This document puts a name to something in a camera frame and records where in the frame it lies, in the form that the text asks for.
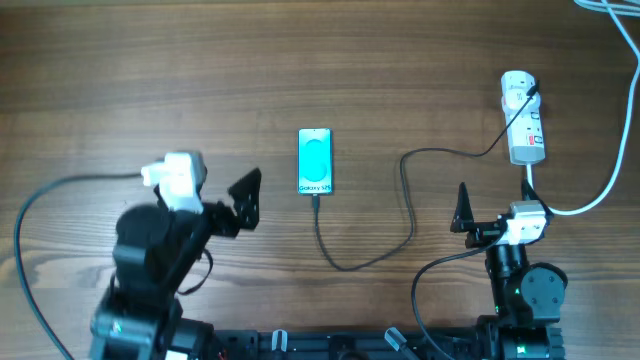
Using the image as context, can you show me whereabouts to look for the white power strip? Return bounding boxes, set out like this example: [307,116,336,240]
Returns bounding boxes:
[501,70,545,166]

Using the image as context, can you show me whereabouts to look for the turquoise screen smartphone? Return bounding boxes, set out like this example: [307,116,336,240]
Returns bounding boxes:
[297,128,333,195]

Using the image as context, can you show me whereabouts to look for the white charger plug adapter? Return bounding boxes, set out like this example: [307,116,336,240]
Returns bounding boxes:
[501,88,541,115]

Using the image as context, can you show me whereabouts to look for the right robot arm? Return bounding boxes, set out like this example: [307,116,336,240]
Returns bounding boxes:
[450,181,568,360]

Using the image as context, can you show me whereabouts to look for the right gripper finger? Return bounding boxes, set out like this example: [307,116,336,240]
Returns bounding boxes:
[450,182,474,233]
[521,179,554,218]

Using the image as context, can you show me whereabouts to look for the black USB charging cable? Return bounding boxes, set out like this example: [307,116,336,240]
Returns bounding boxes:
[311,79,541,273]

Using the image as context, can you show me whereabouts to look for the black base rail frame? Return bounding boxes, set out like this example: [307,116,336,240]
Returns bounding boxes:
[209,327,566,360]

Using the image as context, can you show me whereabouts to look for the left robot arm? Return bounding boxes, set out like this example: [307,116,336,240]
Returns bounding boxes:
[89,169,262,359]

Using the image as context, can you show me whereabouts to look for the white power strip cord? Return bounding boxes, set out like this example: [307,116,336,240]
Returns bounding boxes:
[524,0,640,217]

